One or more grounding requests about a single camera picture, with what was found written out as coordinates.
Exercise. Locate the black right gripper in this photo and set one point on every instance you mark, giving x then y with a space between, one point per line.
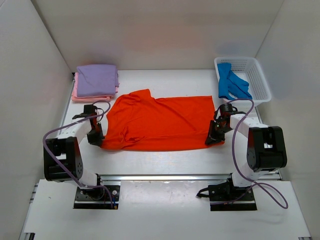
214 132

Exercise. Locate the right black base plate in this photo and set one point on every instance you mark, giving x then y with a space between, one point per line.
225 197

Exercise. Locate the folded pink t shirt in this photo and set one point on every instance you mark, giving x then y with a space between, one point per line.
88 99

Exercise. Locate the folded purple t shirt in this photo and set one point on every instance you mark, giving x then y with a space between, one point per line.
97 80

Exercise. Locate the white plastic mesh basket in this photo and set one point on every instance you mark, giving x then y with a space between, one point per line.
241 78

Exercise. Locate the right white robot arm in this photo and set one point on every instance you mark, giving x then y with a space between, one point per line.
266 150

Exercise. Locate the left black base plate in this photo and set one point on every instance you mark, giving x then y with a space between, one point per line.
98 199

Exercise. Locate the aluminium table edge rail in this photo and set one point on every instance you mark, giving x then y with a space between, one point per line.
164 177

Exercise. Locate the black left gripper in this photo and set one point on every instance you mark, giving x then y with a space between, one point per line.
95 136

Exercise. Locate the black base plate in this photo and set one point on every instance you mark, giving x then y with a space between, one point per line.
225 197
98 199

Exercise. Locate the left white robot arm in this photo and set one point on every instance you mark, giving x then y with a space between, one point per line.
62 156

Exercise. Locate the blue t shirt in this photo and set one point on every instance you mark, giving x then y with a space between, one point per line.
230 86

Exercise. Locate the orange t shirt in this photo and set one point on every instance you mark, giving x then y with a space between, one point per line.
139 122

